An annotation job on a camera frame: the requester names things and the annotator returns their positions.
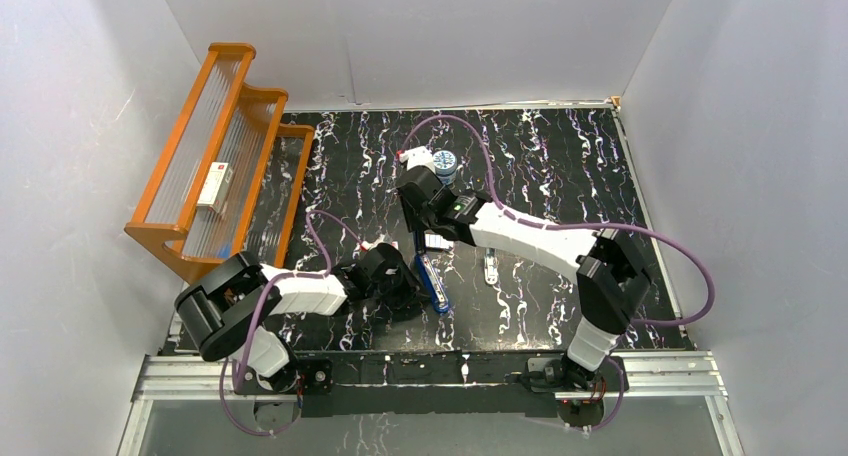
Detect orange wooden tiered shelf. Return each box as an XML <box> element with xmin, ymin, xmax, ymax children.
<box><xmin>125</xmin><ymin>42</ymin><xmax>315</xmax><ymax>283</ymax></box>

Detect silver staple strips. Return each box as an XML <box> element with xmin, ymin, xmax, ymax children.
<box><xmin>424</xmin><ymin>233</ymin><xmax>454</xmax><ymax>252</ymax></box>

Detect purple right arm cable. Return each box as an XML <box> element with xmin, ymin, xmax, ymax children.
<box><xmin>400</xmin><ymin>113</ymin><xmax>717</xmax><ymax>434</ymax></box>

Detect white red box on shelf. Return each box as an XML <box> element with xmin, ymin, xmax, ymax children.
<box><xmin>196</xmin><ymin>162</ymin><xmax>233</xmax><ymax>214</ymax></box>

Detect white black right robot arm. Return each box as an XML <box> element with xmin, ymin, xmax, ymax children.
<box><xmin>396</xmin><ymin>166</ymin><xmax>652</xmax><ymax>391</ymax></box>

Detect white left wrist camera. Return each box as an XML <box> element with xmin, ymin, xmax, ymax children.
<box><xmin>359</xmin><ymin>238</ymin><xmax>387</xmax><ymax>252</ymax></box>

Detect white light-blue staple remover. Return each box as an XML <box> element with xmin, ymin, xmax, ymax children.
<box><xmin>483</xmin><ymin>248</ymin><xmax>499</xmax><ymax>286</ymax></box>

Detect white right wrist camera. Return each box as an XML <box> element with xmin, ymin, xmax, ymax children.
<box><xmin>397</xmin><ymin>146</ymin><xmax>436</xmax><ymax>173</ymax></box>

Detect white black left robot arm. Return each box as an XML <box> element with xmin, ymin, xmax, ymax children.
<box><xmin>174</xmin><ymin>243</ymin><xmax>425</xmax><ymax>392</ymax></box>

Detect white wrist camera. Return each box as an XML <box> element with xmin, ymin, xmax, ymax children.
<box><xmin>397</xmin><ymin>146</ymin><xmax>436</xmax><ymax>173</ymax></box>
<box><xmin>359</xmin><ymin>238</ymin><xmax>387</xmax><ymax>252</ymax></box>

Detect blue black stapler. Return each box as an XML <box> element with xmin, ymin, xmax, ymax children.
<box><xmin>413</xmin><ymin>230</ymin><xmax>450</xmax><ymax>314</ymax></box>

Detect blue white round tin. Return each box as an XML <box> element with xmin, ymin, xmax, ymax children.
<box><xmin>433</xmin><ymin>150</ymin><xmax>459</xmax><ymax>185</ymax></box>

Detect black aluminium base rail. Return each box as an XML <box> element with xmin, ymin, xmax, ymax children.
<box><xmin>125</xmin><ymin>350</ymin><xmax>733</xmax><ymax>439</ymax></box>

